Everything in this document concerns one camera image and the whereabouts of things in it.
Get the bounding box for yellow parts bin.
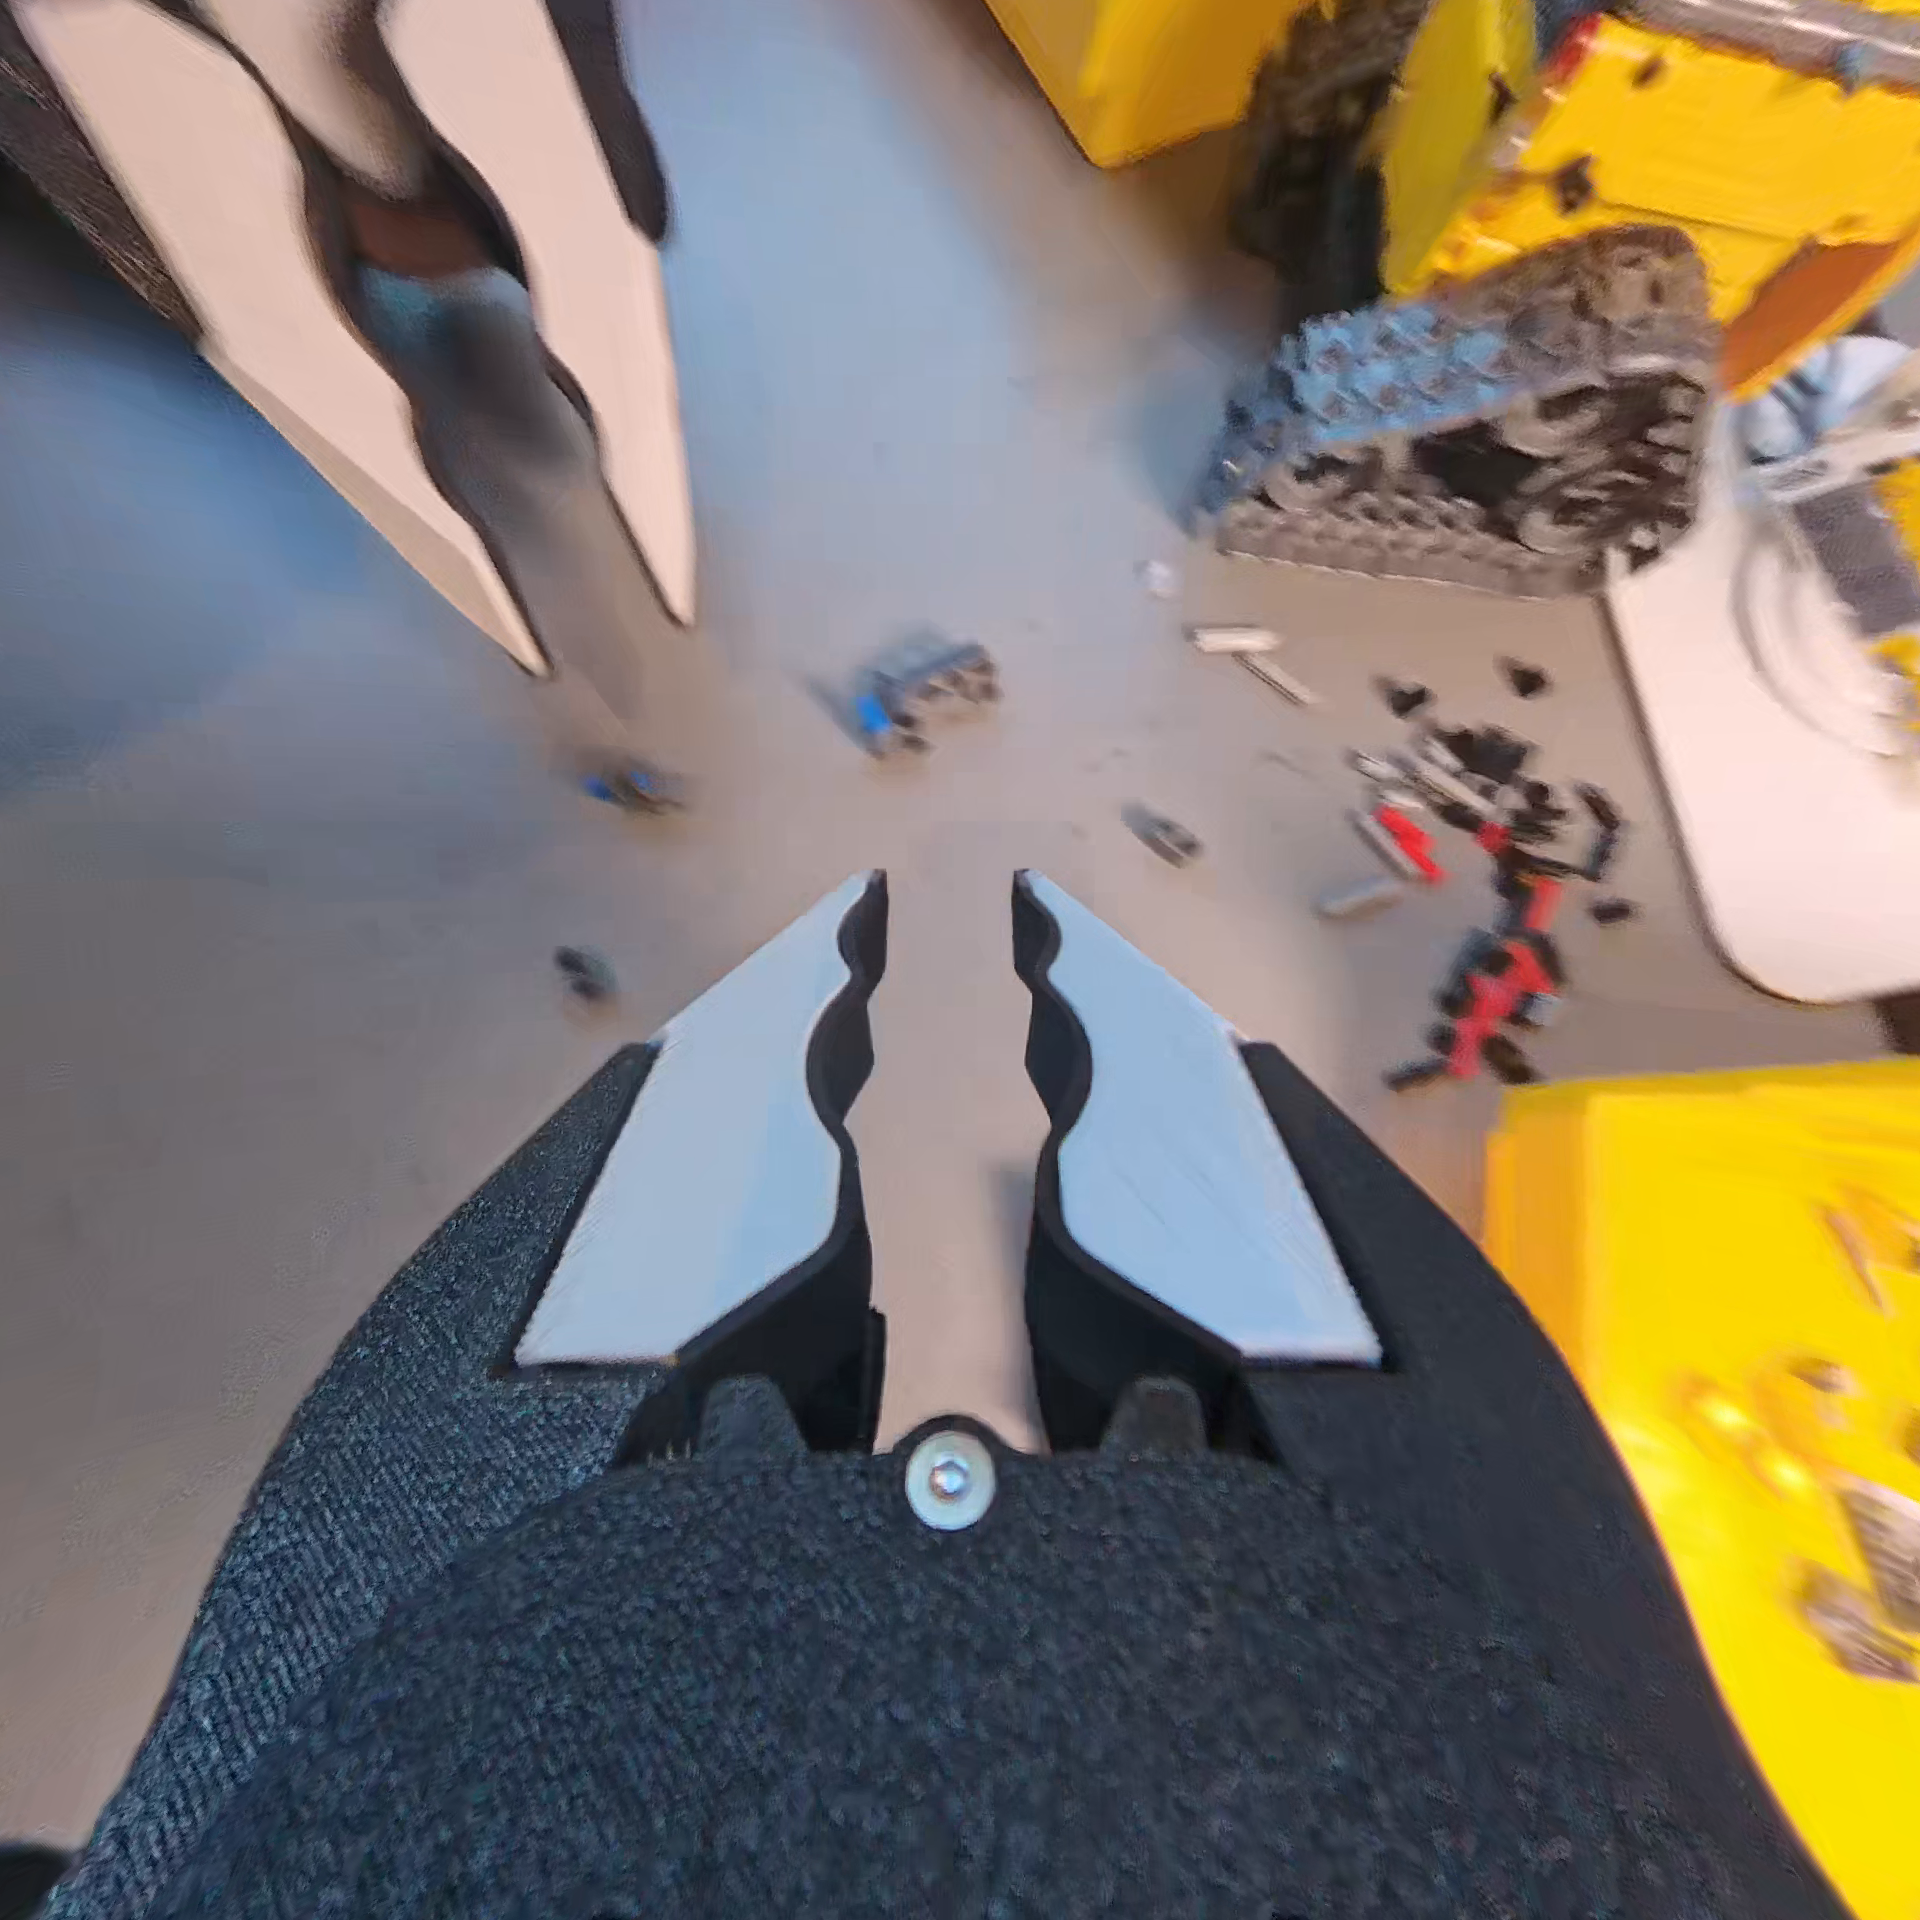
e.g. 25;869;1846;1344
982;0;1320;169
1485;1056;1920;1920

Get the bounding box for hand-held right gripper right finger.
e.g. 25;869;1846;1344
1013;870;1382;1449

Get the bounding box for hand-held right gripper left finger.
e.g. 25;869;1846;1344
514;870;890;1453

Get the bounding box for grey desk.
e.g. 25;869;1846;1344
0;0;1920;1876

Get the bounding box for grey bent beam assembly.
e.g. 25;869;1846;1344
847;638;1002;756

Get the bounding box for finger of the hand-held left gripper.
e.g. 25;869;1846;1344
381;0;702;629
16;0;551;677

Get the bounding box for pile of small connector pins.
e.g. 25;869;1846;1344
1311;660;1640;1087

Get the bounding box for yellow tracked brick bulldozer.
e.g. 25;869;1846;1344
1191;0;1920;600

